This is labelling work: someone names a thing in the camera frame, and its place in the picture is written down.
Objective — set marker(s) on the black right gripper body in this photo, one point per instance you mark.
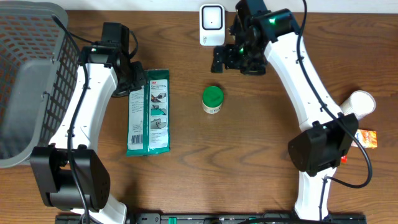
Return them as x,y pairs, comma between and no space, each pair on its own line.
243,59

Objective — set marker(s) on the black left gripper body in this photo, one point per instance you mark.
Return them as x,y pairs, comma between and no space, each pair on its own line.
137,78

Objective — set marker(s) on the green lid jar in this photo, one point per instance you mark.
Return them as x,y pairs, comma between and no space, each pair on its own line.
212,99

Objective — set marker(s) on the green wipes large package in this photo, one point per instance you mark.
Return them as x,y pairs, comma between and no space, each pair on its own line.
148,119

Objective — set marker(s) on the white blue round tub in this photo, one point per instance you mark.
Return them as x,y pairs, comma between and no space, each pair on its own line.
360,103

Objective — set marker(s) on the red snack stick packet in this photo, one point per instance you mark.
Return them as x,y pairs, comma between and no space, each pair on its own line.
344,159

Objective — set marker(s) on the orange small snack packet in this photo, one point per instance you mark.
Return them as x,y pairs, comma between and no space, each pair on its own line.
367,138

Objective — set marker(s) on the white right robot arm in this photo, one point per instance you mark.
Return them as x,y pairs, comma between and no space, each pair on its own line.
325,132

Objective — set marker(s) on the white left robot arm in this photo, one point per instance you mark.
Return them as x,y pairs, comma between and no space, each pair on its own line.
68,171

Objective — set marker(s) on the white barcode scanner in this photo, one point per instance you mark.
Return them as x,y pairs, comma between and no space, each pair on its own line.
212,25

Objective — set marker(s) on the grey plastic mesh basket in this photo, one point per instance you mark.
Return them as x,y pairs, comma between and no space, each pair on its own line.
38,76

